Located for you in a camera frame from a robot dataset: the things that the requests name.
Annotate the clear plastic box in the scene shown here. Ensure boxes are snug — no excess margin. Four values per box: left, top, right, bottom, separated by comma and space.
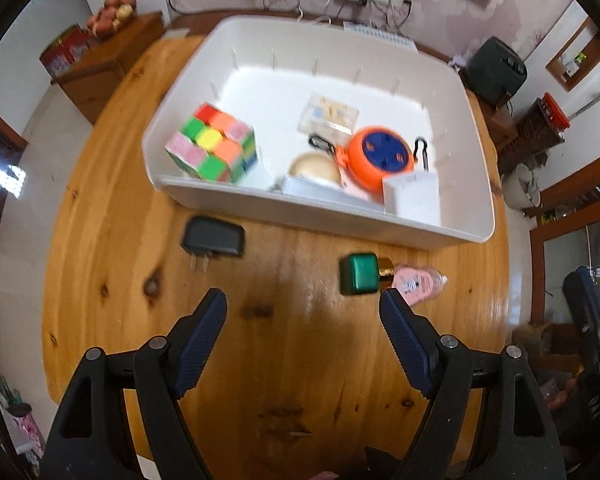
298, 91, 360, 135

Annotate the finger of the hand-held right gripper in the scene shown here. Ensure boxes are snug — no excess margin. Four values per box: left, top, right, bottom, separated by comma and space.
562, 266, 600, 401

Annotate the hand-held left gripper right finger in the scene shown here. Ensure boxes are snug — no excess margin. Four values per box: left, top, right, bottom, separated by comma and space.
379, 289, 566, 480

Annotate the orange round reel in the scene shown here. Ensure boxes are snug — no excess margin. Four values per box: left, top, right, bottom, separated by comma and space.
334, 125, 415, 193

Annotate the bowl of apples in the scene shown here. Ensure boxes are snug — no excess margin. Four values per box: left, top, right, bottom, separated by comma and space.
85, 0, 137, 38

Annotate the white bunny-shaped box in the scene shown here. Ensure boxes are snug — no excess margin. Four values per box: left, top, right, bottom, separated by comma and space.
281, 175, 348, 199

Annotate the black carabiner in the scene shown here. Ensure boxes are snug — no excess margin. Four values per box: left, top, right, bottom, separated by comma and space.
412, 136, 430, 169
307, 132, 337, 154

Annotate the pink round packet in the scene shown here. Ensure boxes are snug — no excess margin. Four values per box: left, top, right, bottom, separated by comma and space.
390, 266, 450, 307

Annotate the green perfume bottle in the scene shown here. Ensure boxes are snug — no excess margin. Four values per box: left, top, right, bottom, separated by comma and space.
339, 252, 396, 296

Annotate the white power adapter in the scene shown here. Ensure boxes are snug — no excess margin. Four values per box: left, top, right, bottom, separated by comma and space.
381, 170, 441, 225

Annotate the white bowl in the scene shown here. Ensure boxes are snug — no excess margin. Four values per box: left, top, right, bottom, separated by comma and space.
501, 162, 542, 210

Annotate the red-lid jar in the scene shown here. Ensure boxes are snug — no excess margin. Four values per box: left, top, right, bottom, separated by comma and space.
497, 92, 571, 173

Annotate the cardboard box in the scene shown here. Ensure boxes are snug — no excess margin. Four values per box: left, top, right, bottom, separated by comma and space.
515, 322, 581, 376

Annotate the white ribbed device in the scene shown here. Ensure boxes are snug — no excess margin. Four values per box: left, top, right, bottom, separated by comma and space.
342, 21, 418, 52

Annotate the wooden cabinet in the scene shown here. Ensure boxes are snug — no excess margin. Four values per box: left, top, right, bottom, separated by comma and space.
50, 11, 165, 126

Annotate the red tin box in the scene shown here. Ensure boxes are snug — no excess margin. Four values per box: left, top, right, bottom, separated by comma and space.
39, 25, 92, 78

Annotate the white plastic bin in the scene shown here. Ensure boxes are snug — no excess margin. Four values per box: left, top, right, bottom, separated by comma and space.
141, 14, 497, 251

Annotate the black power adapter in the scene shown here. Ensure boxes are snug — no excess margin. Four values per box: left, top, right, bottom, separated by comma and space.
180, 215, 246, 275

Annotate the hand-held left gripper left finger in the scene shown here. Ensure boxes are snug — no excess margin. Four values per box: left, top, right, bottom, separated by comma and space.
40, 287, 228, 480

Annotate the black cable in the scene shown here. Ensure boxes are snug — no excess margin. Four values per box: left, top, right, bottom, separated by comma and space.
370, 0, 414, 30

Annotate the wooden wall frame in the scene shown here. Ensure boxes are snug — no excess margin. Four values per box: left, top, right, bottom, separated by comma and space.
546, 16, 600, 92

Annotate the colourful puzzle cube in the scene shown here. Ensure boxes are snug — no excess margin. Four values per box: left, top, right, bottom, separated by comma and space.
164, 102, 257, 184

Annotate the pink patterned container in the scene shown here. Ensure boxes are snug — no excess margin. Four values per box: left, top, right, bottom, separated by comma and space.
0, 375, 47, 461

